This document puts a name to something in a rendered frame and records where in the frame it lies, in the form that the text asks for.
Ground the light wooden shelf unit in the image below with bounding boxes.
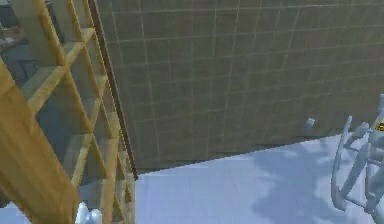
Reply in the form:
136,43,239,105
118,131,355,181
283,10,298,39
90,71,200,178
0,0,139,224

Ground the white crumpled object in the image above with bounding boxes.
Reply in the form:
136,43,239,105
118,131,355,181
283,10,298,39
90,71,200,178
75,201,103,224

